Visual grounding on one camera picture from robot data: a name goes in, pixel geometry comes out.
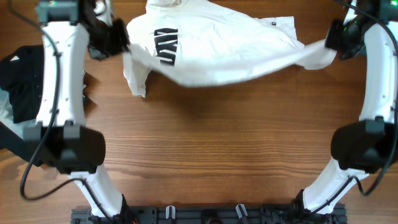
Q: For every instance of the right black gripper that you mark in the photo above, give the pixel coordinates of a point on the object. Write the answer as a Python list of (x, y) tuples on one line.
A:
[(334, 38)]

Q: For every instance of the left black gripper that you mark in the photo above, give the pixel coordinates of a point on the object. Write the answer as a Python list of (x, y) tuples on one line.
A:
[(119, 43)]

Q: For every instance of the white polo shirt black print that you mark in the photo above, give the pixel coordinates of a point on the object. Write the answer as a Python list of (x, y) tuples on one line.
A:
[(197, 43)]

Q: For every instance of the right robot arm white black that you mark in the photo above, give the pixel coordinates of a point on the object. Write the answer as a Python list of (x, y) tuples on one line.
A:
[(361, 152)]

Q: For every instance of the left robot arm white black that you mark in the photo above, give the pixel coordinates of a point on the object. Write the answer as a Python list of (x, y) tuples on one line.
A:
[(60, 138)]

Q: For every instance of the black folded polo shirt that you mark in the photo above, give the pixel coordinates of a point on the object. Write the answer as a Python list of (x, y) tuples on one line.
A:
[(22, 74)]

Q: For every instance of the light blue denim garment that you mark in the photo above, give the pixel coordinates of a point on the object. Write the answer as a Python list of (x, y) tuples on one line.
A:
[(7, 116)]

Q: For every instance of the black folded garment bottom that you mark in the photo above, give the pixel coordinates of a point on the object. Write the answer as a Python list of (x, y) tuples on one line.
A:
[(12, 142)]

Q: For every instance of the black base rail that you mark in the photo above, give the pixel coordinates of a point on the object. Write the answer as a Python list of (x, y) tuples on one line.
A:
[(266, 214)]

